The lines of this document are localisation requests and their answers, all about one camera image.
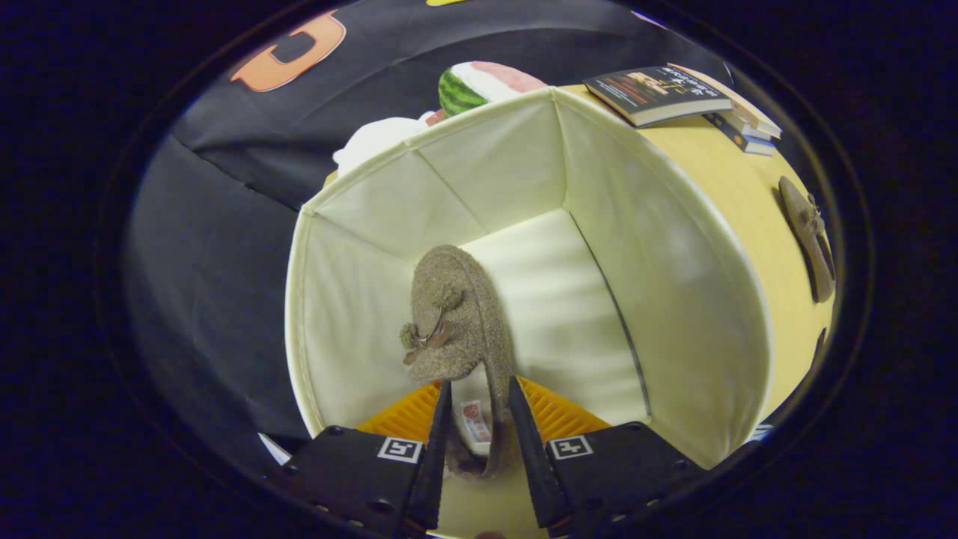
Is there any black cover book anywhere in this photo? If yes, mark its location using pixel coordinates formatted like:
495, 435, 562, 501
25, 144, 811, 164
584, 66, 733, 128

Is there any fabric storage box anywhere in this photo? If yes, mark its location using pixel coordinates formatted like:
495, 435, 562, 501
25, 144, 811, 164
284, 86, 773, 538

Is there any white plush toy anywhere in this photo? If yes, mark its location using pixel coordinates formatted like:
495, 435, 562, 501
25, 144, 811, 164
333, 112, 436, 177

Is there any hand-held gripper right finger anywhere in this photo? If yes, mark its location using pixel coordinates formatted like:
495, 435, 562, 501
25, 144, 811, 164
508, 376, 706, 537

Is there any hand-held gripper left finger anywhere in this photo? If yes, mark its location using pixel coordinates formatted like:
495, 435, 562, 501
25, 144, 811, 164
283, 380, 453, 537

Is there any beige cover book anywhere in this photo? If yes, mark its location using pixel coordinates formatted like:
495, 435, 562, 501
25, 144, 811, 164
666, 64, 783, 141

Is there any blue cover book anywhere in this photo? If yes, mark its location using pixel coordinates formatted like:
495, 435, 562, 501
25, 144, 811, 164
704, 112, 777, 156

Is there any watermelon slice plush toy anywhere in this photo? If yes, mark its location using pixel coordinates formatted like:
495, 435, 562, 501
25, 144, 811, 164
438, 61, 547, 118

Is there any brown fuzzy shoe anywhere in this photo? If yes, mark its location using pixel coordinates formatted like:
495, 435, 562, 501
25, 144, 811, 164
400, 245, 521, 480
778, 176, 836, 304

